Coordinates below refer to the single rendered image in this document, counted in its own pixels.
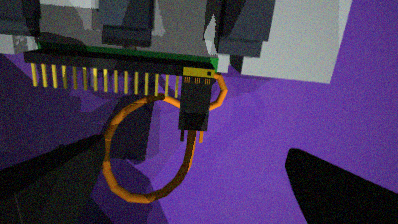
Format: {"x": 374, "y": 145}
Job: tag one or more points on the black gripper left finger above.
{"x": 52, "y": 188}

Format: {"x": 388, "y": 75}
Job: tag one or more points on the black pin header strip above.
{"x": 122, "y": 59}

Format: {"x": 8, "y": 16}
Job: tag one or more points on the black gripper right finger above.
{"x": 328, "y": 194}

